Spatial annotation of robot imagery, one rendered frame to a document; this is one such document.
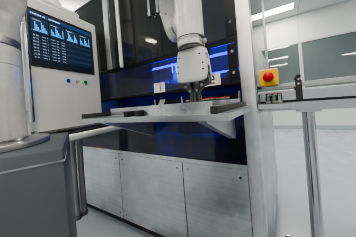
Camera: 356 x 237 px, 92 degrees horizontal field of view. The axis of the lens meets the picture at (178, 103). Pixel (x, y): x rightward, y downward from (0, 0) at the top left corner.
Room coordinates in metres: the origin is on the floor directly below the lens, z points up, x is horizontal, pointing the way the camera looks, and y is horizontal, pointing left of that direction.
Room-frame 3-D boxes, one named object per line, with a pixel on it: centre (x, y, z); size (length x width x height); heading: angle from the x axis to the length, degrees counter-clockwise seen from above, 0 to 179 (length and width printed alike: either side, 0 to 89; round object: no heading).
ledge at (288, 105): (0.78, -0.44, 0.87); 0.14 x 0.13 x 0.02; 148
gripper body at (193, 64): (0.52, -0.05, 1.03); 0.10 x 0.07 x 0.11; 58
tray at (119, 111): (0.97, 0.15, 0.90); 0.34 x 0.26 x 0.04; 148
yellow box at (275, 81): (0.75, -0.41, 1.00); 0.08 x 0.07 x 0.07; 148
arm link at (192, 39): (0.52, -0.06, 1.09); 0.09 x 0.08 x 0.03; 58
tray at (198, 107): (0.69, -0.08, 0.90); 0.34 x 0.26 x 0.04; 148
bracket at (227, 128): (0.68, -0.16, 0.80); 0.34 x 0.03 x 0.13; 148
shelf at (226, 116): (0.82, 0.05, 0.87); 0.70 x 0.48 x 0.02; 58
